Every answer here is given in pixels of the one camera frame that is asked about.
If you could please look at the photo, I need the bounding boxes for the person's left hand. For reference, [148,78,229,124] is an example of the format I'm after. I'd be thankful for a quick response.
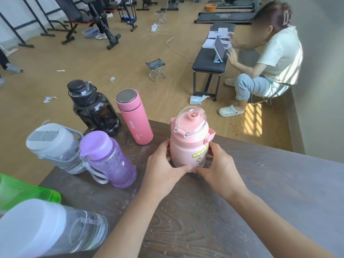
[139,139,188,198]

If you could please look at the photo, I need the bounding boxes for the person's right hand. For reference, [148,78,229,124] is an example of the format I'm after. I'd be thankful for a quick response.
[195,141,244,201]

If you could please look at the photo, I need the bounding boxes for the pink cartoon water bottle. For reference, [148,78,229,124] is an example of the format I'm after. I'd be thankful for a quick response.
[169,106,216,173]

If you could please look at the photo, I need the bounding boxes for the person's right forearm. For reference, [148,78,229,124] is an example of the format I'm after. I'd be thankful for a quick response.
[225,189,335,258]

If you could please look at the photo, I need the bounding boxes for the person's left forearm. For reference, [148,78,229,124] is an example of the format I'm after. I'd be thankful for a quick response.
[94,189,162,258]

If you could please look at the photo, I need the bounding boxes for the pink steel-capped thermos flask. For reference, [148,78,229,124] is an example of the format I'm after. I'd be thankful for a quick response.
[116,89,154,146]

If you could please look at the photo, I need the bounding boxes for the tissue packet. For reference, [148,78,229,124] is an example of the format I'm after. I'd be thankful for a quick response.
[190,95,210,106]

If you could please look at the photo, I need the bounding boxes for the metal stool under person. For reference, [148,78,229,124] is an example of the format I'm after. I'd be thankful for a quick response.
[251,86,291,106]

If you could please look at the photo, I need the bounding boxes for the large black water jug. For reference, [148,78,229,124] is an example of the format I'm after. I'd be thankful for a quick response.
[67,80,121,137]

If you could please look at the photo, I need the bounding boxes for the small patterned folding stool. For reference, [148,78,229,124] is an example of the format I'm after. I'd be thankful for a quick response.
[146,58,167,82]

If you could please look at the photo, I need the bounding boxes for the black padded bench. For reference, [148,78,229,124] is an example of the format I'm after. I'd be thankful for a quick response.
[192,23,237,102]

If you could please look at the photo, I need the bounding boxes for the tablet on stand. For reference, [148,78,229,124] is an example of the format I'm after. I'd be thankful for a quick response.
[213,35,226,63]

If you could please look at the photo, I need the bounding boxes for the papers on bench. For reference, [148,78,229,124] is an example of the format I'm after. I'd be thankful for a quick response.
[202,27,233,50]

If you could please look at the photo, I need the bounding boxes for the clear bottle with white lid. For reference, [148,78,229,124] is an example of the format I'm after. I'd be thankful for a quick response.
[0,199,109,258]

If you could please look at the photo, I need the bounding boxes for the green plastic bottle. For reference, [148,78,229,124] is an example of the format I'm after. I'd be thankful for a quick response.
[0,173,62,212]

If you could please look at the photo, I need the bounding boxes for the black treadmill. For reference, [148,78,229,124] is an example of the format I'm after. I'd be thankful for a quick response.
[194,0,262,24]

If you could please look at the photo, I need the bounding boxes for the black exercise machine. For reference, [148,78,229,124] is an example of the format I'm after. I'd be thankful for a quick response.
[118,0,138,32]

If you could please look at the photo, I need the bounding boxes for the black red exercise bench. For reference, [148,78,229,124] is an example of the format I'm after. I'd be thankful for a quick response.
[52,0,121,50]

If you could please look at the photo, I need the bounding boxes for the purple strap water bottle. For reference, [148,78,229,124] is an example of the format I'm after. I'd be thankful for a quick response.
[80,131,137,189]

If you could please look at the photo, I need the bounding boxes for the white cable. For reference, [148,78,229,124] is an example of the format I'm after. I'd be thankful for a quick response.
[138,25,194,64]

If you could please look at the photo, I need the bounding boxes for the grey handled water bottle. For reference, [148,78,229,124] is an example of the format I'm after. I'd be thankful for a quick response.
[26,123,88,175]

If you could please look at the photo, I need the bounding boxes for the black metal rack frame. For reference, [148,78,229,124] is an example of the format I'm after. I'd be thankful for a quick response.
[0,0,56,48]

